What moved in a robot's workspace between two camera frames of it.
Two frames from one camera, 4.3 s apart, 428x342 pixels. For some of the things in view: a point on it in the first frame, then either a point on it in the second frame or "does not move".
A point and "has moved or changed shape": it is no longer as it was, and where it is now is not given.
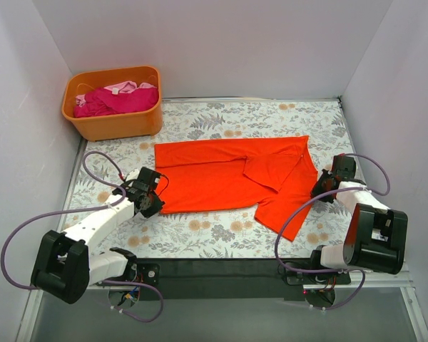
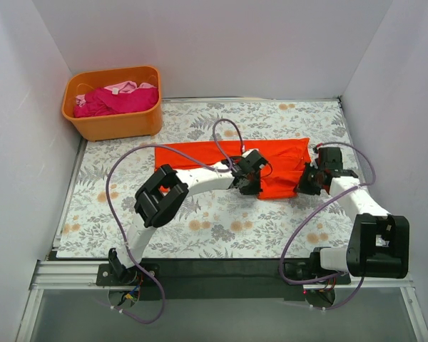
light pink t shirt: x=127 y=87 does not move
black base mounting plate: x=272 y=278 does not move
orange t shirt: x=274 y=174 has moved or changed shape
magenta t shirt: x=102 y=102 does not move
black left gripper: x=153 y=206 to x=250 y=183
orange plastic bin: x=113 y=104 does not move
